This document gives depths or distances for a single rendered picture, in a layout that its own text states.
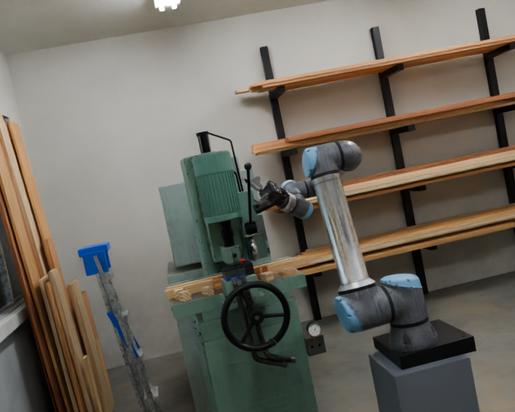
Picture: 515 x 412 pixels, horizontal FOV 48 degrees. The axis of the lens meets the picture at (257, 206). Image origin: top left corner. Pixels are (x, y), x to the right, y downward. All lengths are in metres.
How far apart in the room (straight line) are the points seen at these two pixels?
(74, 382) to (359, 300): 2.08
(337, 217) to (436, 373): 0.68
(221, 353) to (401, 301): 0.82
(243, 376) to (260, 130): 2.83
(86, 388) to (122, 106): 2.33
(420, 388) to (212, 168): 1.24
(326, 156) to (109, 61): 3.11
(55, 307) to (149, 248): 1.48
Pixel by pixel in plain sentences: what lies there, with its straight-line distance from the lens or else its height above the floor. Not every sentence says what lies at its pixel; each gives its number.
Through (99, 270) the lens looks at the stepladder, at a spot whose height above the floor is 1.03.
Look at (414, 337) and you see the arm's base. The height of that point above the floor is 0.65.
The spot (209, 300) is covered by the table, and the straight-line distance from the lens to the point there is 2.54.
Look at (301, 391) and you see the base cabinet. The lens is 2.73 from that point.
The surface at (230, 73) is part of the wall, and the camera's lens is 5.08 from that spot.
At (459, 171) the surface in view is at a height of 1.05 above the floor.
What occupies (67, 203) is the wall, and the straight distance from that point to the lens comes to 5.05.
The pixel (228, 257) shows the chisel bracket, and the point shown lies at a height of 1.03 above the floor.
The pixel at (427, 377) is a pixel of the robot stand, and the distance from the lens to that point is 2.32.
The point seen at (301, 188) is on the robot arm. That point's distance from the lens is 2.84.
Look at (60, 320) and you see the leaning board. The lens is 3.77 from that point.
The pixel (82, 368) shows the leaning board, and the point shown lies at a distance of 3.87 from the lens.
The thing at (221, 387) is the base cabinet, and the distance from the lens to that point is 2.64.
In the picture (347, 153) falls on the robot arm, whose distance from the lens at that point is 2.32.
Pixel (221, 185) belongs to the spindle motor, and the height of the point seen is 1.36.
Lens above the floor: 1.40
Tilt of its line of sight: 4 degrees down
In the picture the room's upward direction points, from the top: 12 degrees counter-clockwise
